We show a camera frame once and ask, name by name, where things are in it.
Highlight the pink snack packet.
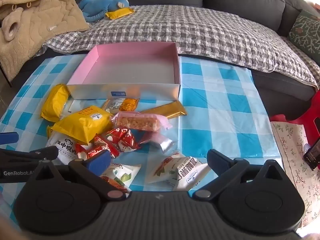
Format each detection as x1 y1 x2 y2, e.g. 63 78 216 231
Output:
139 130 178 153

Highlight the flat white packet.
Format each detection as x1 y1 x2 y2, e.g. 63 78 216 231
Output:
59 99 75 120

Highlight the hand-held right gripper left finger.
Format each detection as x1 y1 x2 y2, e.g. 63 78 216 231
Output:
27 150 132 202

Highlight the blue plush toy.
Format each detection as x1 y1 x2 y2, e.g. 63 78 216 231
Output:
79 0 130 22

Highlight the square yellow snack packet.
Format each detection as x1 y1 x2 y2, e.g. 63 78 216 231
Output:
52 105 114 145

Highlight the grey checkered quilt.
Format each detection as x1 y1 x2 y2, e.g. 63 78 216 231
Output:
35 5 320 90

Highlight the pink cardboard box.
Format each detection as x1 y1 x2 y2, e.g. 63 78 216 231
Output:
66 42 181 102

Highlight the blue checkered tablecloth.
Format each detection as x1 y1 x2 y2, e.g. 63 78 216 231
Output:
0 54 284 220

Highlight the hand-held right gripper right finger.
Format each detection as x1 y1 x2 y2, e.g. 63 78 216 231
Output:
194 149 290 202

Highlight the beige sofa cover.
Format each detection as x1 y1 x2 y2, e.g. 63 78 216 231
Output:
280 36 320 85

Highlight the cereal bar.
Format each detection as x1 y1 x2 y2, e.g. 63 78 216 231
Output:
114 112 173 133

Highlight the floral cloth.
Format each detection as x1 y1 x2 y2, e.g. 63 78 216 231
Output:
271 121 320 228

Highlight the long yellow snack packet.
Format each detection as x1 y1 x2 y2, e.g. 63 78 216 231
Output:
41 84 70 123

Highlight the gold snack bar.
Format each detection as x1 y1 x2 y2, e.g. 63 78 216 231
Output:
139 101 187 120

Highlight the white packet with green nuts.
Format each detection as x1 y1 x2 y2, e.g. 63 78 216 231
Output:
100 164 142 193

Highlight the green patterned cushion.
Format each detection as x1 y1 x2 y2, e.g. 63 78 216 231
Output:
287 10 320 60

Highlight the white nut packet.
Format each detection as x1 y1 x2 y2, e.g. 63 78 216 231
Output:
147 151 212 190

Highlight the beige fleece jacket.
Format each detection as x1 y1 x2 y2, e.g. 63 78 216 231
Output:
0 0 90 80

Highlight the red plastic stool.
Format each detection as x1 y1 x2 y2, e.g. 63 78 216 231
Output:
269 96 320 130

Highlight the white packet with monkey print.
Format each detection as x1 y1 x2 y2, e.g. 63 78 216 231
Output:
45 130 80 165

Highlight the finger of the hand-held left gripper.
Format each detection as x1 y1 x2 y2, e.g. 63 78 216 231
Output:
0 132 19 145
0 145 59 162

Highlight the pile of red candies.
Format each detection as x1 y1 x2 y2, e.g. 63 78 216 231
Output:
74 127 142 159

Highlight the orange and white snack packet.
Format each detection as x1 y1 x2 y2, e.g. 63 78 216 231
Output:
101 97 140 114

